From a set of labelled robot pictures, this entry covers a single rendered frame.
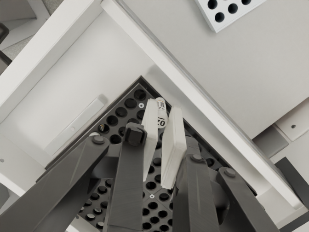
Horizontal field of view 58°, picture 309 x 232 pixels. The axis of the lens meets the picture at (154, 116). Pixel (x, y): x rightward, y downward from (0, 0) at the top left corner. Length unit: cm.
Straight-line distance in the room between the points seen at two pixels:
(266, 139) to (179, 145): 36
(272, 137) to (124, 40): 30
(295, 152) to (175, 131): 30
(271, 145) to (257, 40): 17
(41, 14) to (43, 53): 98
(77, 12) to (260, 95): 31
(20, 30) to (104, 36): 96
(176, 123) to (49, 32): 14
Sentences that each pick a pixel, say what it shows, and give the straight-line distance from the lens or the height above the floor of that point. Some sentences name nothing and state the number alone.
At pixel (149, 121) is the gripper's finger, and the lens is 18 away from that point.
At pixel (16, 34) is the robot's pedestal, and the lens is 130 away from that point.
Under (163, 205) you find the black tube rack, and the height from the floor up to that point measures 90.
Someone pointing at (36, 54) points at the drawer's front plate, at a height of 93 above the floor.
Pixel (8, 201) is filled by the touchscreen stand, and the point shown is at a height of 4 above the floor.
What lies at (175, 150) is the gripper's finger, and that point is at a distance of 16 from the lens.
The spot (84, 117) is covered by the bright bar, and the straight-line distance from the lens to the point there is 37.
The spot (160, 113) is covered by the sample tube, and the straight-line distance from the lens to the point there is 22.
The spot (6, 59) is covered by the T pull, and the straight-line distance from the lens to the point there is 31.
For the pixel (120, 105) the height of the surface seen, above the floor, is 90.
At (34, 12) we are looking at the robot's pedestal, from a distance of 126.
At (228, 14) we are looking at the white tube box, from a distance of 39.
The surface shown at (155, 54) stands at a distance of 29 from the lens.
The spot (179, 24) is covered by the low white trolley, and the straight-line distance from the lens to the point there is 42.
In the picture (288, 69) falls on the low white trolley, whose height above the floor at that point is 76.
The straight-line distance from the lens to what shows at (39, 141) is 42.
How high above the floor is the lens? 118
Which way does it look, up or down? 68 degrees down
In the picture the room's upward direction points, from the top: 178 degrees counter-clockwise
